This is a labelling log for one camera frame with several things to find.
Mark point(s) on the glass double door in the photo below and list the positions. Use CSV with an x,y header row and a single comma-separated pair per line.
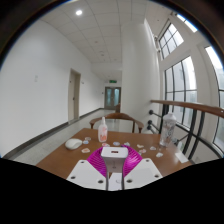
x,y
112,98

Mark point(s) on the white paper card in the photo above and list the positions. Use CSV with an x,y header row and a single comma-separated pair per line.
x,y
182,157

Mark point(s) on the white computer mouse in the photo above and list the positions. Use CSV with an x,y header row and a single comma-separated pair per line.
x,y
73,144

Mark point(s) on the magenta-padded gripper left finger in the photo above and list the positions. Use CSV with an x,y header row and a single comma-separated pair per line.
x,y
85,173

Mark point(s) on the clear plastic water bottle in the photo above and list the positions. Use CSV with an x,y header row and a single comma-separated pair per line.
x,y
167,131

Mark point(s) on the white power strip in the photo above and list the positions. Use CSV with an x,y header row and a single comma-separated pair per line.
x,y
115,182

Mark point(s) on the wide black-framed window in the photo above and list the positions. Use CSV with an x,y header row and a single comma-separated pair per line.
x,y
218,86

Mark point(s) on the green exit sign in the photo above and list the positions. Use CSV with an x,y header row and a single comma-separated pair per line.
x,y
113,81

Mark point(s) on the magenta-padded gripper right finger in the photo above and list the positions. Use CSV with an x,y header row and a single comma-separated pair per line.
x,y
143,171

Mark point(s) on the beige single door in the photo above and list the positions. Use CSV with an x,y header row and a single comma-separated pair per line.
x,y
74,96

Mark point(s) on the small colourful sticker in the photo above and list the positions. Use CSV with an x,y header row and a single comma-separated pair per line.
x,y
87,138
142,150
152,148
85,150
159,154
105,144
85,142
140,146
116,143
127,144

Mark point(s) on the round ceiling light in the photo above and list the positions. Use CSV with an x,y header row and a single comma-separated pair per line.
x,y
79,12

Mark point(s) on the brown wooden chair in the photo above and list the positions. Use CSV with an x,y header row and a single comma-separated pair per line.
x,y
116,116

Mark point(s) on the small white charger block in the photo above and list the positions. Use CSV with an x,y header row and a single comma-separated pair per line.
x,y
114,160

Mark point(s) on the wooden handrail with black bars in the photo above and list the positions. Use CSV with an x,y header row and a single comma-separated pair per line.
x,y
196,107

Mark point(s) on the tall black-framed window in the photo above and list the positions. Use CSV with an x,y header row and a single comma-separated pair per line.
x,y
181,90

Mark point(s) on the arched black-framed window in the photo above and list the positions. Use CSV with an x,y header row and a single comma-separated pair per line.
x,y
170,39

